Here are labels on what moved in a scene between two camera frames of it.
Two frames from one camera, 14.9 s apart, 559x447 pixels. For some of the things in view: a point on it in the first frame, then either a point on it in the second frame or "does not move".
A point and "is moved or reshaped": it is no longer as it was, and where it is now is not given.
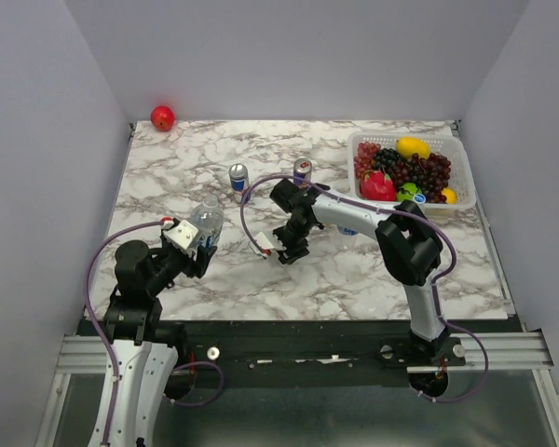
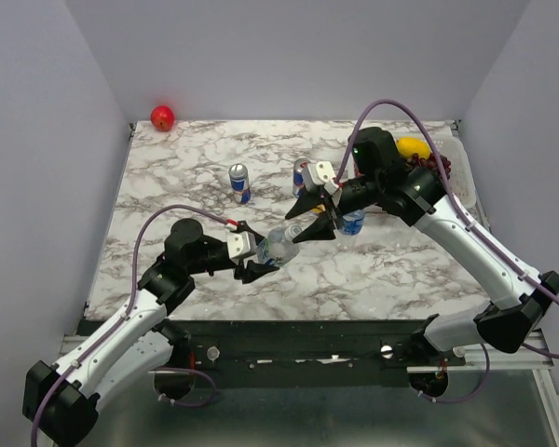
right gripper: [289, 254] to [308, 200]
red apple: [162, 118] does not move
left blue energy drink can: [238, 177] does not move
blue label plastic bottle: [347, 230] is moved or reshaped
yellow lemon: [408, 145] does not move
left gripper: [199, 265] to [253, 270]
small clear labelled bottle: [209, 219] is moved or reshaped
